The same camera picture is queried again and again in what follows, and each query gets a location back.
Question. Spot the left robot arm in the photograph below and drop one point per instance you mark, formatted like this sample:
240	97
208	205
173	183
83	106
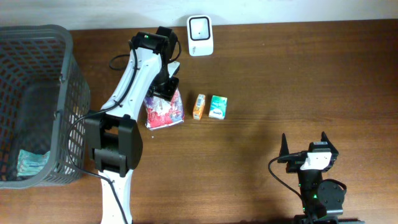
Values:
112	133

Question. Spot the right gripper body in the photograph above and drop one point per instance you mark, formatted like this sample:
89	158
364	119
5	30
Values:
294	167

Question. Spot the grey plastic mesh basket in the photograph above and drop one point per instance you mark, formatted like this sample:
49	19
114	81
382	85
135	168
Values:
43	97

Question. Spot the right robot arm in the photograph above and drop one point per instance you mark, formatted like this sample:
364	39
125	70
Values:
322	199

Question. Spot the small orange box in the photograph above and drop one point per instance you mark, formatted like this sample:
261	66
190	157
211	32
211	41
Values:
199	107

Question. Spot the red purple snack bag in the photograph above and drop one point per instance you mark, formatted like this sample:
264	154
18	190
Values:
162	113

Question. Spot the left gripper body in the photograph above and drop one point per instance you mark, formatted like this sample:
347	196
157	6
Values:
165	84

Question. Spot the green tissue pack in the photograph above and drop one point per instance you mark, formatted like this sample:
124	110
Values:
218	107

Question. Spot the teal wet wipes pouch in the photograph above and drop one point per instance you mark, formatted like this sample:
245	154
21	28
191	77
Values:
29	164

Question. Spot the white barcode scanner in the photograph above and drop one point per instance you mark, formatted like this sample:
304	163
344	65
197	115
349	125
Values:
200	35

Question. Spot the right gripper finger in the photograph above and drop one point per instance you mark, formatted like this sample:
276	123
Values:
284	149
325	139

